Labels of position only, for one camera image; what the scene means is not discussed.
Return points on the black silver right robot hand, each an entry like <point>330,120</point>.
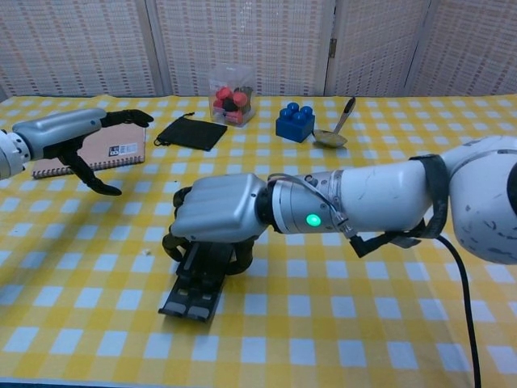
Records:
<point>222,206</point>

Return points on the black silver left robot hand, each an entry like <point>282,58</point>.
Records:
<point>60,127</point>

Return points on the black folding laptop stand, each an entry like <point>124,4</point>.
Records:
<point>198,287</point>

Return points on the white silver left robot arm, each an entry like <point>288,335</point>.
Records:
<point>10,155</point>

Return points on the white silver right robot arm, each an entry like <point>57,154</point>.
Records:
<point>383,194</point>

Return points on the brown spiral notebook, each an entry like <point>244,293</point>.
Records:
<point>117,145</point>

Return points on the clear box with red caps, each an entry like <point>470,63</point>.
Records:
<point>232,101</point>

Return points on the blue toy building brick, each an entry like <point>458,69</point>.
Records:
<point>295,123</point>

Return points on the woven folding screen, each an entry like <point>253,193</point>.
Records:
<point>262,40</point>

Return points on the yellow white checked tablecloth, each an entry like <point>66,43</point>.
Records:
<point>363,307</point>

